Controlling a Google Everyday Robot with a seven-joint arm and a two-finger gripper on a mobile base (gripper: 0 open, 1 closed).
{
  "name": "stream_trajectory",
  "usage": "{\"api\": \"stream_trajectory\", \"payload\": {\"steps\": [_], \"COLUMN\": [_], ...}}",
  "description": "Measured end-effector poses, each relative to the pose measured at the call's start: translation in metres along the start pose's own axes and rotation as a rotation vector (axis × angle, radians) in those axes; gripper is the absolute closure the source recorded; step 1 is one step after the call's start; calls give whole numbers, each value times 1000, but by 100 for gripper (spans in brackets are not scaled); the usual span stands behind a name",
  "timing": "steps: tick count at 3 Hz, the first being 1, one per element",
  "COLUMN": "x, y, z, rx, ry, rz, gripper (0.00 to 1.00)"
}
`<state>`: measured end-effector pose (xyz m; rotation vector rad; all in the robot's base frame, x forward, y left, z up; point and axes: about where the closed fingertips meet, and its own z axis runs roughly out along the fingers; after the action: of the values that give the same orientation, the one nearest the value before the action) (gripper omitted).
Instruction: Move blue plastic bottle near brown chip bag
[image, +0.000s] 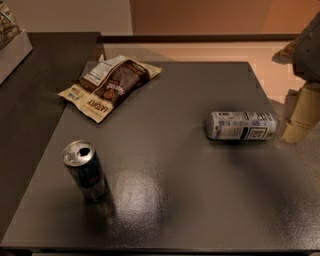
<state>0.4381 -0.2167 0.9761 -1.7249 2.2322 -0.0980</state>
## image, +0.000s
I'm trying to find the brown chip bag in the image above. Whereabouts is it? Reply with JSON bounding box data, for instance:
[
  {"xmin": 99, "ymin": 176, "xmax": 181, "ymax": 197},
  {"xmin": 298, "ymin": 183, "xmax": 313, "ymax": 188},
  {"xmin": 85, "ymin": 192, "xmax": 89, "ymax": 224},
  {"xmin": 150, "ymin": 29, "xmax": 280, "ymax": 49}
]
[{"xmin": 59, "ymin": 55, "xmax": 162, "ymax": 123}]

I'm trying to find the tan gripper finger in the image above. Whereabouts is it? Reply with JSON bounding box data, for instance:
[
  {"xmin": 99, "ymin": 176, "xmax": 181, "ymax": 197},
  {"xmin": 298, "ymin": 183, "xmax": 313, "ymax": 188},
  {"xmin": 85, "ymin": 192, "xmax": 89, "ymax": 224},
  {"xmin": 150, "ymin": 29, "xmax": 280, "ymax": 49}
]
[{"xmin": 280, "ymin": 82, "xmax": 320, "ymax": 144}]

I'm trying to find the dark side counter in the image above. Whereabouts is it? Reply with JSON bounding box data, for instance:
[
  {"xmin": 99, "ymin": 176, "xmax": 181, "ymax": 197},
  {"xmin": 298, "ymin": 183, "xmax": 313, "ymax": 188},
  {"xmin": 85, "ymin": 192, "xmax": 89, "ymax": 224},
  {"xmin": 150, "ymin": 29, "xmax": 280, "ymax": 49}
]
[{"xmin": 0, "ymin": 32, "xmax": 101, "ymax": 241}]

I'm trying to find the white snack box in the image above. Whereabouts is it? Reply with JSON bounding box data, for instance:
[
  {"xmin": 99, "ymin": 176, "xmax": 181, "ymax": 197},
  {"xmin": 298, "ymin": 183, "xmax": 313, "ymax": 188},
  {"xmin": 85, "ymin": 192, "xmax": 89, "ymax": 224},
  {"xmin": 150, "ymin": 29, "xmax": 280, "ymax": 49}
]
[{"xmin": 0, "ymin": 0, "xmax": 33, "ymax": 84}]

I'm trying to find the open blue drink can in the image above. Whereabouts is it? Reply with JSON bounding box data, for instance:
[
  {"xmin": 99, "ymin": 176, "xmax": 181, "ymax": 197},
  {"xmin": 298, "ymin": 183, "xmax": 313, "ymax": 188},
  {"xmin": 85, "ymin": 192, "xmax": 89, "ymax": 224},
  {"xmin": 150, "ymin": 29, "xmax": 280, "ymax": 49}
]
[{"xmin": 63, "ymin": 140, "xmax": 108, "ymax": 202}]

